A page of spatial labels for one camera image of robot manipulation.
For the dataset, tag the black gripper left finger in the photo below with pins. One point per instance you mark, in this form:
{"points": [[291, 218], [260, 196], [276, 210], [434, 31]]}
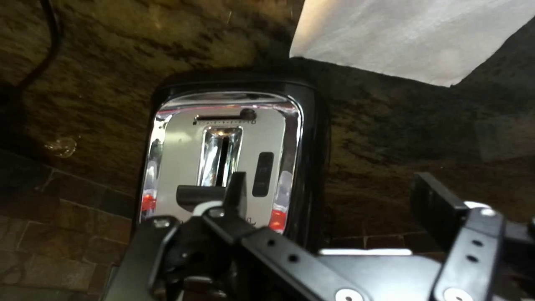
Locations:
{"points": [[290, 257]]}

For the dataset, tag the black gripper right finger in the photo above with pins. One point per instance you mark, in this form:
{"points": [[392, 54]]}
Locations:
{"points": [[474, 252]]}

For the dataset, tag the black chrome toaster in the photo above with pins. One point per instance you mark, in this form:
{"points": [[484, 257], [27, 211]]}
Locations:
{"points": [[184, 145]]}

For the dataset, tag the white paper sheet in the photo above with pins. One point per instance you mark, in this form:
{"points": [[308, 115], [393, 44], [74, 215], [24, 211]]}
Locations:
{"points": [[412, 34]]}

